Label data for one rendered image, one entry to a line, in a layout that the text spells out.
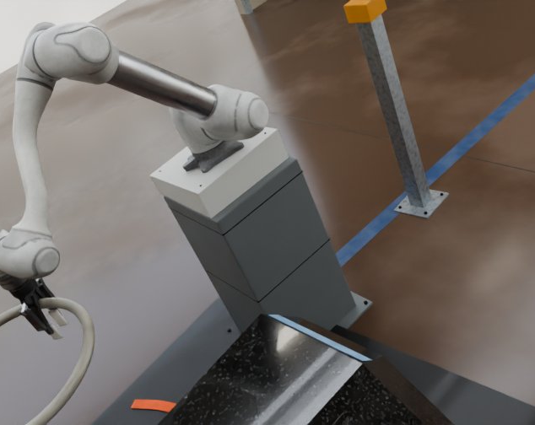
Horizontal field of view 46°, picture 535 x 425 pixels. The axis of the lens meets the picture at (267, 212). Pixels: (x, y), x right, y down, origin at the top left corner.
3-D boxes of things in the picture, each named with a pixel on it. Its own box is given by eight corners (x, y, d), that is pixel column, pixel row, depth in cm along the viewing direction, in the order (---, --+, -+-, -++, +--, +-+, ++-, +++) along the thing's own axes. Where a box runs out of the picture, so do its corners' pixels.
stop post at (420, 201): (449, 194, 313) (396, -16, 255) (428, 219, 304) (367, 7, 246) (415, 187, 327) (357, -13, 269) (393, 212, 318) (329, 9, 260)
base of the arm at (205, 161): (179, 166, 239) (171, 154, 236) (226, 135, 243) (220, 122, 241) (195, 180, 224) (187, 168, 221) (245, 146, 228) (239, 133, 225)
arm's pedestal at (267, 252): (224, 333, 293) (145, 199, 250) (299, 266, 311) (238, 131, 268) (292, 383, 255) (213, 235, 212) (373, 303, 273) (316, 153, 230)
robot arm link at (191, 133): (207, 129, 241) (179, 79, 230) (240, 126, 229) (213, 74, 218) (181, 154, 232) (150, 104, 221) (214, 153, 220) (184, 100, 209)
